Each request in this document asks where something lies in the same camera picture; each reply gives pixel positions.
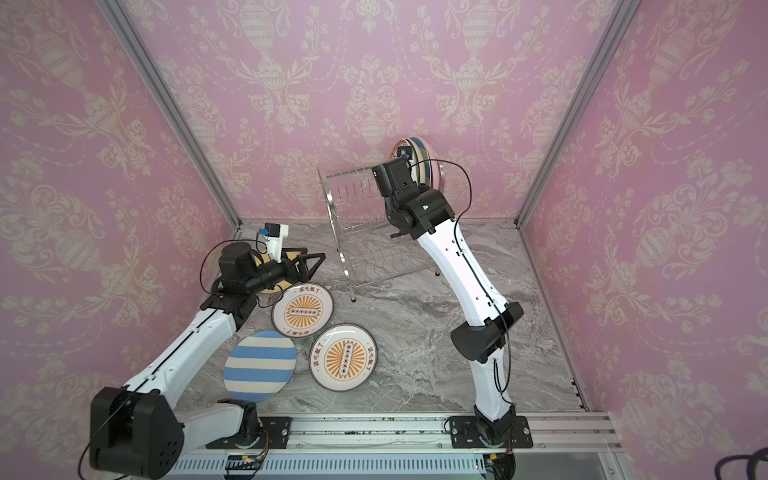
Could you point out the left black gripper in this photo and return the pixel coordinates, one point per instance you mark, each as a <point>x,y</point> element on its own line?
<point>302,275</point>

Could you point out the orange sunburst plate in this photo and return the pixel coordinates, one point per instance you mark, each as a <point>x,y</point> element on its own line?
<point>303,310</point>
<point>343,357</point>

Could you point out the beige plate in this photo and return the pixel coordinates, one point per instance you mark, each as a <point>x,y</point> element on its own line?
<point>420,165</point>

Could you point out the pink plate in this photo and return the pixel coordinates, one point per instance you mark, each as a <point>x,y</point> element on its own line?
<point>439,171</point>

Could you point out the blue striped plate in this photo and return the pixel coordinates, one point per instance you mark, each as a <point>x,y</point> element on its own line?
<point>260,366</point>
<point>424,170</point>

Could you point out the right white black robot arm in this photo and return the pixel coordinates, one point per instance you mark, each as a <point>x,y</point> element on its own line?
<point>424,214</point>

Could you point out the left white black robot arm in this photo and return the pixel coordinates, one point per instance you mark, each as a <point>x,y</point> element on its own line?
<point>134,430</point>

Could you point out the yellow plate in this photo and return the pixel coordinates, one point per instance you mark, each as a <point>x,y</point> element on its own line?
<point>260,259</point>

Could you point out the small electronics board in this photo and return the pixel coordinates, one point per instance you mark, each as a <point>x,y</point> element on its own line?
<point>244,463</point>

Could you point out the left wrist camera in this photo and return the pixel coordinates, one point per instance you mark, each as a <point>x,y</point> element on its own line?
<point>273,235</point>

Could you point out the chrome wire dish rack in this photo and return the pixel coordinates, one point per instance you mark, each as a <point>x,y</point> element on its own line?
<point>368,253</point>

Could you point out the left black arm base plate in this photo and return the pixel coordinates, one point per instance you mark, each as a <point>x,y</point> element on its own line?
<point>273,433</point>

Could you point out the aluminium rail frame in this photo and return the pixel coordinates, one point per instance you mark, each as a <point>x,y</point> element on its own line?
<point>418,445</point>

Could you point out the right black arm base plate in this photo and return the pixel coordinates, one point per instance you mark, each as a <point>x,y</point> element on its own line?
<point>469,432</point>

